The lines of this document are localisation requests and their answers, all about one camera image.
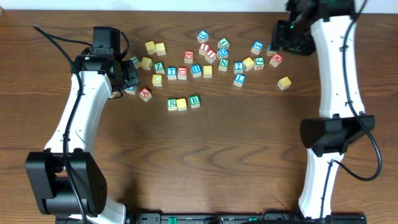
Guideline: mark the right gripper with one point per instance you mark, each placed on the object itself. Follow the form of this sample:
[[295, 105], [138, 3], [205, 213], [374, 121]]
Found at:
[[278, 41]]

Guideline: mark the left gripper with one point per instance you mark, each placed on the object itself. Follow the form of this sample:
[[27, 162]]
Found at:
[[131, 73]]

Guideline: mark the green R block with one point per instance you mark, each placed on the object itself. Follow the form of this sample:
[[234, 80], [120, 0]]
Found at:
[[172, 104]]

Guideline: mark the yellow O block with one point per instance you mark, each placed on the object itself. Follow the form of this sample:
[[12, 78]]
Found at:
[[207, 71], [181, 104]]

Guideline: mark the green B block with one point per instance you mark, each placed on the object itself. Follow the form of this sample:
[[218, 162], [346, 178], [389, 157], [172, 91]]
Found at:
[[194, 101]]

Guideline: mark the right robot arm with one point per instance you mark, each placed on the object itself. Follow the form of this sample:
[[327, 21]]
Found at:
[[327, 28]]

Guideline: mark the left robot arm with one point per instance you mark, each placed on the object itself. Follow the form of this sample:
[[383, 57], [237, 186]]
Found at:
[[65, 179]]

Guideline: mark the green L block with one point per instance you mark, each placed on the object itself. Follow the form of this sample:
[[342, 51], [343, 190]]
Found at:
[[136, 61]]

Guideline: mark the blue P block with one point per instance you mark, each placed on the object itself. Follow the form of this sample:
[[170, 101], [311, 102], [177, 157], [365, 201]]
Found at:
[[131, 90]]

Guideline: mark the yellow block far left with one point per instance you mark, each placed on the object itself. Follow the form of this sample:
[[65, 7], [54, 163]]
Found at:
[[113, 95]]

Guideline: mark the yellow block beside L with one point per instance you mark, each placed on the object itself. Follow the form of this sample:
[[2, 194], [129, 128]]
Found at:
[[146, 63]]

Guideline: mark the red M block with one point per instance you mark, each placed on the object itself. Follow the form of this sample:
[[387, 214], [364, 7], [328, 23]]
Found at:
[[276, 60]]

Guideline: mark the blue D block right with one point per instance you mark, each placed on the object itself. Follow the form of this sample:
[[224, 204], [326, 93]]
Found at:
[[271, 50]]

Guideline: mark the blue d block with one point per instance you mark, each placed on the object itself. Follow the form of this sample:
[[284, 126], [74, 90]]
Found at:
[[223, 53], [271, 50]]

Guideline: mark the red A block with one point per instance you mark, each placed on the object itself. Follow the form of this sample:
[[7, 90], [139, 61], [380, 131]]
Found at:
[[145, 94]]

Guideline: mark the blue G block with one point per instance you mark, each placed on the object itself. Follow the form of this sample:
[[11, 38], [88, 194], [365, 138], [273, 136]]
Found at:
[[257, 47]]

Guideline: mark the yellow C block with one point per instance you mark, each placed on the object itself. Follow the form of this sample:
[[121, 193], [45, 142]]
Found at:
[[157, 80]]

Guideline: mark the green Z block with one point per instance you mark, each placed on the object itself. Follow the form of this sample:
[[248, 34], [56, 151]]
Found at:
[[159, 68]]

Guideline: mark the yellow block top left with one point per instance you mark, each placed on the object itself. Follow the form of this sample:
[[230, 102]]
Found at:
[[151, 48]]

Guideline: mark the green J block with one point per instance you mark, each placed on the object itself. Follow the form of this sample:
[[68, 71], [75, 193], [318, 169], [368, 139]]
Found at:
[[259, 63]]

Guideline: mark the yellow S block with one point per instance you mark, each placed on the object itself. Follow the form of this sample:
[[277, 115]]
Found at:
[[160, 49]]

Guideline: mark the yellow block far right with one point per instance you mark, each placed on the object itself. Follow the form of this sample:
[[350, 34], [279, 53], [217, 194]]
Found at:
[[284, 83]]

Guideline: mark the blue T block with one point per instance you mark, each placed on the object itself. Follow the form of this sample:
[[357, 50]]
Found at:
[[172, 73]]

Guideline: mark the yellow block right centre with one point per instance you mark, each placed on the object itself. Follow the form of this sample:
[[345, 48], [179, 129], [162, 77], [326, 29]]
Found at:
[[248, 63]]

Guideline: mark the red U block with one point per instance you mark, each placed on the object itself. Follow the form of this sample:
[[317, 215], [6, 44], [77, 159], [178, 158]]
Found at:
[[182, 73]]

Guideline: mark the blue 2 block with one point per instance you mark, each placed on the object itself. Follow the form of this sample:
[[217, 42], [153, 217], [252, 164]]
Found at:
[[238, 67]]

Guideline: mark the blue L block lower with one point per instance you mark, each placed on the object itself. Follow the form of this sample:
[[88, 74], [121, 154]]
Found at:
[[239, 80]]

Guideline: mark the blue l block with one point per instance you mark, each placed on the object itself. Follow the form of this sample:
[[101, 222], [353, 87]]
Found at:
[[202, 36], [239, 80]]

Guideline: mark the green 4 block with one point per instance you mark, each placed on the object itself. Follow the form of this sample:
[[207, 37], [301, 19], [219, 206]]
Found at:
[[223, 43]]

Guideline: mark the red E block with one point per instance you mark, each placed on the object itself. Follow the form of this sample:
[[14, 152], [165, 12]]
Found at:
[[188, 56]]

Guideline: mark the blue D block centre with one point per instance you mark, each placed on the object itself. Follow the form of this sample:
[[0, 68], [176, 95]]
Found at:
[[223, 53]]

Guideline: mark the green N block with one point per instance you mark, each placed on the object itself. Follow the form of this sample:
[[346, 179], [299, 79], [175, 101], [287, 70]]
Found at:
[[223, 65]]

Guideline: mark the blue H block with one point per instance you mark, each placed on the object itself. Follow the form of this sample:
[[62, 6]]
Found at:
[[196, 70]]

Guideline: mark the red I block lower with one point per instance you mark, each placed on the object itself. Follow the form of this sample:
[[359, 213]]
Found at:
[[210, 56]]

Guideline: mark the red i block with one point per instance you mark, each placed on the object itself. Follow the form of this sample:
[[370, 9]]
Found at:
[[210, 56], [203, 48]]

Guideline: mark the red I block upper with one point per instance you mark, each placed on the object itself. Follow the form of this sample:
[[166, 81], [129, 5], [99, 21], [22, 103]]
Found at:
[[203, 48]]

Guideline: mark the blue L block top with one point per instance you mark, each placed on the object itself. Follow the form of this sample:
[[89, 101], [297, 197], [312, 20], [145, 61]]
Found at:
[[202, 36]]

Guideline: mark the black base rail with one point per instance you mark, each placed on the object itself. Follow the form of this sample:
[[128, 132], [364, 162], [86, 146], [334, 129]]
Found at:
[[269, 217]]

